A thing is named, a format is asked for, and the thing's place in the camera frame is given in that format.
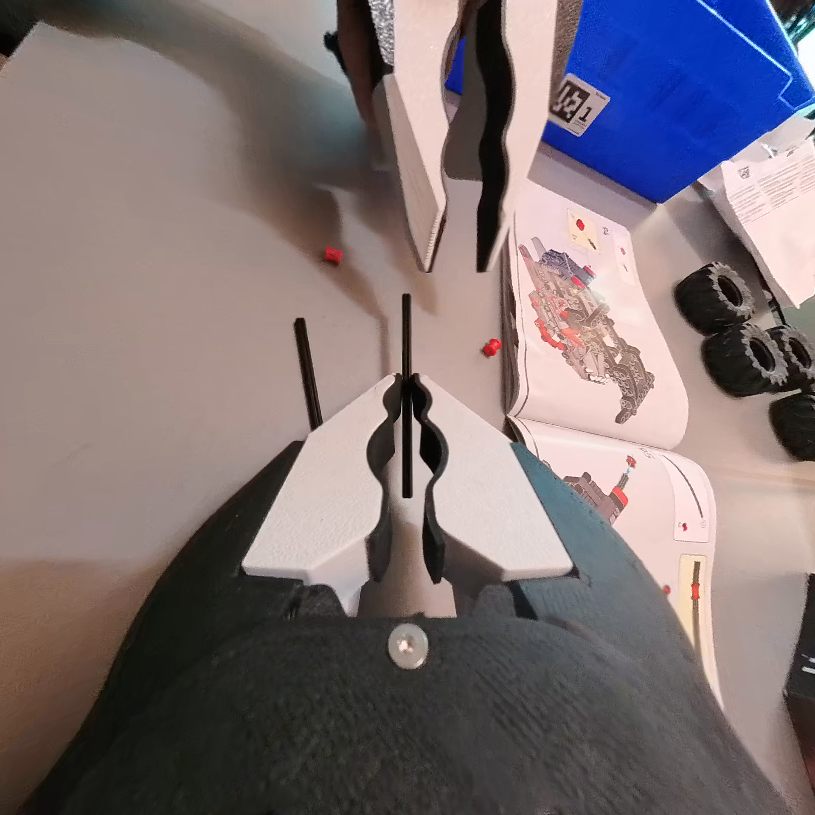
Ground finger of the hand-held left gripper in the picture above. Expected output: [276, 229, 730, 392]
[381, 0, 470, 275]
[471, 0, 561, 273]

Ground blue storage bin with tag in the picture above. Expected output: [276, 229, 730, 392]
[444, 0, 815, 205]

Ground grey desk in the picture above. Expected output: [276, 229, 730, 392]
[0, 0, 815, 812]

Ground white printed paper sheet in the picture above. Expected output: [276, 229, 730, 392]
[697, 118, 815, 309]

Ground black toy tire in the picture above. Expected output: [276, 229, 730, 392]
[767, 391, 815, 462]
[700, 321, 790, 399]
[764, 325, 815, 386]
[674, 261, 757, 337]

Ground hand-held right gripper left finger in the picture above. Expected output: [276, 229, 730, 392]
[241, 373, 406, 617]

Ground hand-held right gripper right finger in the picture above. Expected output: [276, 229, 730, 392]
[410, 373, 575, 618]

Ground open building instruction booklet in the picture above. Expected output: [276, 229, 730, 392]
[500, 188, 727, 708]

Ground long black toy axle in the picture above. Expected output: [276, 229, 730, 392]
[293, 317, 324, 431]
[401, 293, 415, 499]

